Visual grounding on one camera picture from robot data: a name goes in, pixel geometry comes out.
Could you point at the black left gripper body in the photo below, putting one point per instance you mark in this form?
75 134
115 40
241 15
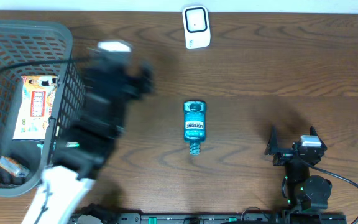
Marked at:
130 91

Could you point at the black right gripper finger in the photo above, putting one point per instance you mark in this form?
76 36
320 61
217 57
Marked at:
314 133
272 147

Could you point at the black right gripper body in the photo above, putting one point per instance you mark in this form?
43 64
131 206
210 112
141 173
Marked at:
283 157

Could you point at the yellow wet wipes bag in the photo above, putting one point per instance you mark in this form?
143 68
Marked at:
38 96

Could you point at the teal mouthwash bottle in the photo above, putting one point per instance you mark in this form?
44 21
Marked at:
194 128

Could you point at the small orange snack box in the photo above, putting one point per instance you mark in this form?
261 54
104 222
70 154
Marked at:
13 167

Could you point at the light blue wipes pack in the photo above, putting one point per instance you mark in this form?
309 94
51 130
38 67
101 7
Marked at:
40 145

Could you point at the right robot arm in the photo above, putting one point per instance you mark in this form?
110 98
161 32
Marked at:
307 194

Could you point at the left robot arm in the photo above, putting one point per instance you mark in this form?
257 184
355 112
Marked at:
83 149

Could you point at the white barcode scanner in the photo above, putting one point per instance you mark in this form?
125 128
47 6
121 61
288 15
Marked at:
196 27

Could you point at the grey plastic shopping basket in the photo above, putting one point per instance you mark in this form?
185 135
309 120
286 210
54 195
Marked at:
34 48

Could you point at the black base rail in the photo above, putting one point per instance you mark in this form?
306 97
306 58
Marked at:
136 218

